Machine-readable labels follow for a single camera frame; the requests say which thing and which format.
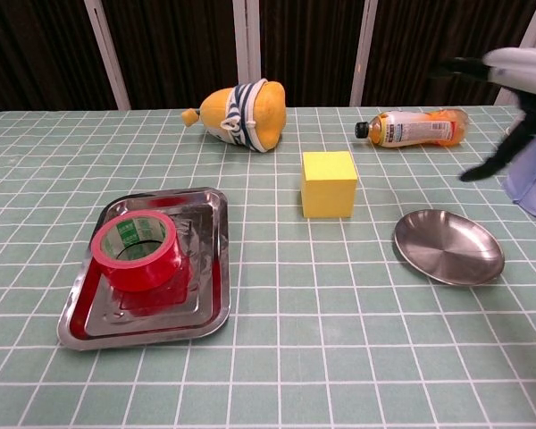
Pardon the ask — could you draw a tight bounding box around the red tape roll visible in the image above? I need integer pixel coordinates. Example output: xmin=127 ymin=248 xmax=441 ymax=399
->
xmin=90 ymin=209 xmax=183 ymax=293

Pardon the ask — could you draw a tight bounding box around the lavender tissue pack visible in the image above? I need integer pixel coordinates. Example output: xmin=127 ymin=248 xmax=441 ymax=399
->
xmin=501 ymin=131 xmax=536 ymax=220

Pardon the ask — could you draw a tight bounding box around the orange drink bottle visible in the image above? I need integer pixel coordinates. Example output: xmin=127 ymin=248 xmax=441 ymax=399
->
xmin=354 ymin=108 xmax=469 ymax=148

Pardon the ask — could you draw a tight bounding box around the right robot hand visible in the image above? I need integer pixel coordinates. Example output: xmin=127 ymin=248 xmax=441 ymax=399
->
xmin=428 ymin=46 xmax=536 ymax=182

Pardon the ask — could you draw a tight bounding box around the green checkered tablecloth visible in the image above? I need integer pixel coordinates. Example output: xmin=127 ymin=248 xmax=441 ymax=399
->
xmin=0 ymin=105 xmax=536 ymax=429

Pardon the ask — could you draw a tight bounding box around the rectangular steel tray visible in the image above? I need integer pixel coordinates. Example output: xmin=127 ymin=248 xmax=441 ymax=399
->
xmin=56 ymin=186 xmax=232 ymax=352

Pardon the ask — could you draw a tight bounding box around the round steel plate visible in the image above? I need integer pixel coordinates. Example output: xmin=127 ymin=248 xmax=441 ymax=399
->
xmin=393 ymin=208 xmax=506 ymax=287

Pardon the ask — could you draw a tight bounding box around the white partition frame post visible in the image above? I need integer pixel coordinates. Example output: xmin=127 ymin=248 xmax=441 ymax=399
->
xmin=83 ymin=0 xmax=131 ymax=111
xmin=350 ymin=0 xmax=379 ymax=107
xmin=231 ymin=0 xmax=263 ymax=86
xmin=495 ymin=0 xmax=536 ymax=106

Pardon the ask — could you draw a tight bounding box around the yellow plush toy striped shirt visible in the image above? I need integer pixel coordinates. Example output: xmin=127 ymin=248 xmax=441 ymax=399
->
xmin=181 ymin=78 xmax=288 ymax=154

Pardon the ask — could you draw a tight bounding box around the yellow sponge block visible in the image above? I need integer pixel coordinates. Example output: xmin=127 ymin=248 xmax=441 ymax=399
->
xmin=301 ymin=150 xmax=357 ymax=219

